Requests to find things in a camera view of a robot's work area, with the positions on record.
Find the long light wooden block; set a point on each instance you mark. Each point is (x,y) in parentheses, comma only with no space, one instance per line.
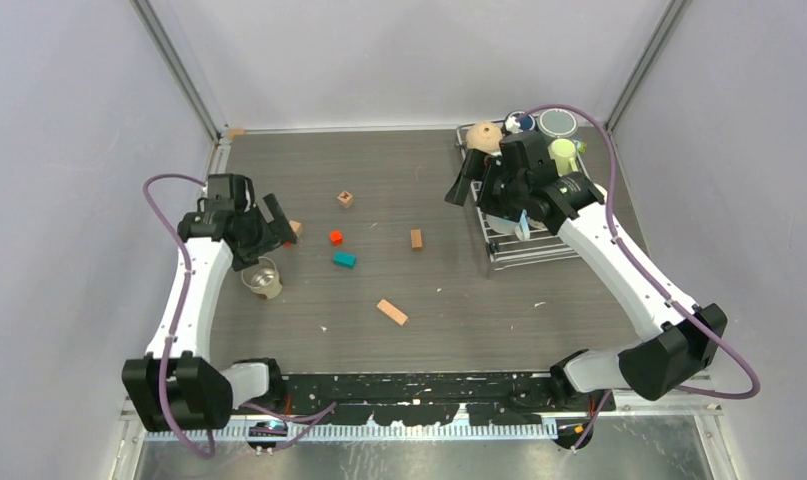
(392,312)

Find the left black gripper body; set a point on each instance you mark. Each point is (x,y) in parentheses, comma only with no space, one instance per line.
(255,218)

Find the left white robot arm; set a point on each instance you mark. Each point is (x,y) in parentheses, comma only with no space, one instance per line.
(173,386)

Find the navy blue mug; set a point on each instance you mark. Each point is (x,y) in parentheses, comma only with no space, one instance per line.
(528,122)

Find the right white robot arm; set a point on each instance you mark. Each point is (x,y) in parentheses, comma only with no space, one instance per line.
(677,337)

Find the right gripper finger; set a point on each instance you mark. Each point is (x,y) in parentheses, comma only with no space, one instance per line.
(494,205)
(472,169)

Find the grey patterned mug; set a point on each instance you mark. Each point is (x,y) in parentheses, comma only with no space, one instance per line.
(556,123)

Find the light green mug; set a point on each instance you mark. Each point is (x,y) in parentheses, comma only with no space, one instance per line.
(563,152)

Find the small brown wooden block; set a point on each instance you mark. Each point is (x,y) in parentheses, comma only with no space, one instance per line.
(416,239)

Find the teal block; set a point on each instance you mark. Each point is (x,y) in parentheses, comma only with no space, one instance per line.
(345,260)

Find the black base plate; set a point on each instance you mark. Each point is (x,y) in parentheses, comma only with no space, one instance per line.
(423,399)

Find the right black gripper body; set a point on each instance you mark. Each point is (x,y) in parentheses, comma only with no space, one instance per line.
(497,181)

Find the beige brown cup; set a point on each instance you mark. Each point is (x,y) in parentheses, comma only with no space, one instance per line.
(263,279)

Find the white fluted bowl cup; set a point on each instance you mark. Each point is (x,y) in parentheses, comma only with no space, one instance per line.
(603,192)

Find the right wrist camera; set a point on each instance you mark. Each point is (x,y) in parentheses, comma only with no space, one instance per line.
(511,125)

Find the patterned wooden cube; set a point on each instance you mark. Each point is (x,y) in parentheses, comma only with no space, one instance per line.
(345,199)

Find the wire dish rack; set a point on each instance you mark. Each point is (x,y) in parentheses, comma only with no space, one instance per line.
(505,250)

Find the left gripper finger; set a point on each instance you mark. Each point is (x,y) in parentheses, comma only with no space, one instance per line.
(280,224)
(256,244)

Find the tan wooden cube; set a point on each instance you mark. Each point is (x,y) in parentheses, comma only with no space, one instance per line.
(296,227)

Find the blue white gradient mug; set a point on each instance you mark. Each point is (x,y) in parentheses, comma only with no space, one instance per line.
(519,229)

